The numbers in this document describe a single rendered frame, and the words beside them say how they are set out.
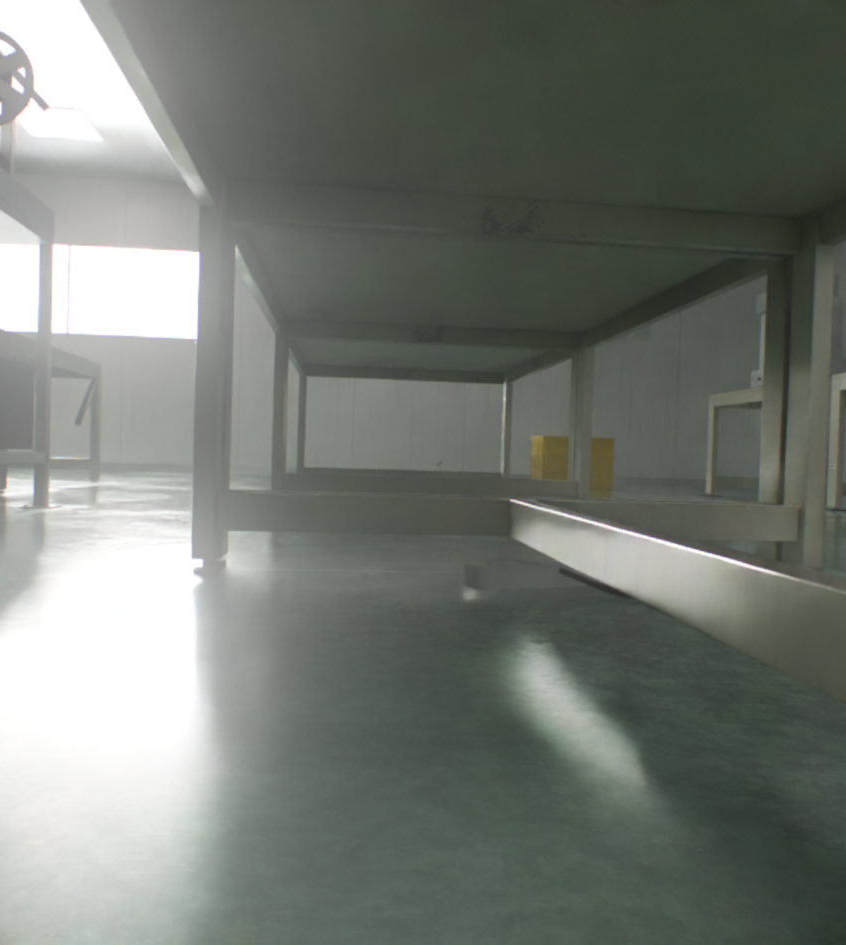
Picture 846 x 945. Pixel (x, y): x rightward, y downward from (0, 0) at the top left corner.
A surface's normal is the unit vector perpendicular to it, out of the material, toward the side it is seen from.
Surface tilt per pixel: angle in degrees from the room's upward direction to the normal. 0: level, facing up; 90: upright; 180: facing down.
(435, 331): 90
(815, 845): 0
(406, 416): 90
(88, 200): 90
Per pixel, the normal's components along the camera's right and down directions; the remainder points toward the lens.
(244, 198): 0.10, 0.02
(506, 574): 0.34, 0.03
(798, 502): -0.99, -0.03
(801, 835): 0.03, -1.00
